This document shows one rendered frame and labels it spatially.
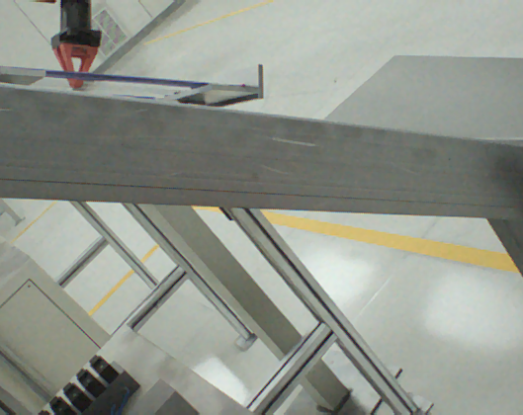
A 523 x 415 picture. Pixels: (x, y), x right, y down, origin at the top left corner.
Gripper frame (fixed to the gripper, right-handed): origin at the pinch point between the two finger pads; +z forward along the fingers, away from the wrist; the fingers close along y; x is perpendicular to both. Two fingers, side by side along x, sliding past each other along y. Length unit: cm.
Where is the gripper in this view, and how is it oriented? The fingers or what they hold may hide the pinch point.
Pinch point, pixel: (75, 83)
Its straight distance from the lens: 138.6
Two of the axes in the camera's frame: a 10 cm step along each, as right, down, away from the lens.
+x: 8.3, -0.1, 5.6
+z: 0.1, 10.0, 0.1
